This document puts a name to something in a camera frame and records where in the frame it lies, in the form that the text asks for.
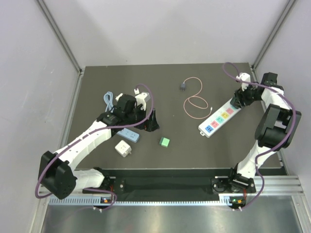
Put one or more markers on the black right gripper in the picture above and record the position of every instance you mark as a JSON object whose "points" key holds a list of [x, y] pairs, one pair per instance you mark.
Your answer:
{"points": [[240, 95]]}

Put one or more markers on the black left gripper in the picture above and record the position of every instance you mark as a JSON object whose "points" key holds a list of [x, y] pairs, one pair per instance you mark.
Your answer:
{"points": [[149, 126]]}

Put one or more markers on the dark green cube socket adapter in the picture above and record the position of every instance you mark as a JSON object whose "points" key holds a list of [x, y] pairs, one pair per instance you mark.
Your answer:
{"points": [[236, 104]]}

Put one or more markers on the light green plug adapter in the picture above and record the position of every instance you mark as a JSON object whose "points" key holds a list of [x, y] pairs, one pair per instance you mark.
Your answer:
{"points": [[164, 142]]}

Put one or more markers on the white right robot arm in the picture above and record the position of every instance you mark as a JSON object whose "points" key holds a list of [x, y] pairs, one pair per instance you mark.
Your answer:
{"points": [[274, 131]]}

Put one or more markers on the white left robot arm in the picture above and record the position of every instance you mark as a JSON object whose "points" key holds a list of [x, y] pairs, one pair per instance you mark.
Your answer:
{"points": [[57, 170]]}

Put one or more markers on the blue power strip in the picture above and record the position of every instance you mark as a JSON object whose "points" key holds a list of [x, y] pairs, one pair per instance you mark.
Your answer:
{"points": [[129, 135]]}

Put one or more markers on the white cube socket adapter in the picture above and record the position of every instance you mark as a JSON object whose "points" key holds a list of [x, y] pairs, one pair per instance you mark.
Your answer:
{"points": [[123, 148]]}

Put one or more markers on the dark grey USB charger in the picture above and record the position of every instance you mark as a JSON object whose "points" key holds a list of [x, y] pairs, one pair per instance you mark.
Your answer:
{"points": [[183, 87]]}

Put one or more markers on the white multicolour power strip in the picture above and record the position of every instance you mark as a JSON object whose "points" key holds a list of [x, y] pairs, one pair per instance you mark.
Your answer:
{"points": [[218, 119]]}

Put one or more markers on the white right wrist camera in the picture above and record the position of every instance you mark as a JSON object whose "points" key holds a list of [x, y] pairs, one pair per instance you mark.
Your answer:
{"points": [[245, 78]]}

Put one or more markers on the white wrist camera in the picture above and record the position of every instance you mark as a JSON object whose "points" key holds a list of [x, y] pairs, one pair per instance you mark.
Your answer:
{"points": [[245, 78], [141, 98]]}

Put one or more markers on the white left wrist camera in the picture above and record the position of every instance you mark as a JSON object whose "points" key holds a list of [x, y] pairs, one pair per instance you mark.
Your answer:
{"points": [[141, 98]]}

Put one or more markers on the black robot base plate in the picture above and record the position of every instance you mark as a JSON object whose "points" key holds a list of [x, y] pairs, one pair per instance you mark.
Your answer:
{"points": [[170, 184]]}

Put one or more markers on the white slotted cable duct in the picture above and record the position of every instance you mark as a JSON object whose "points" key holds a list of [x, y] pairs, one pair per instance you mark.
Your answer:
{"points": [[105, 201]]}

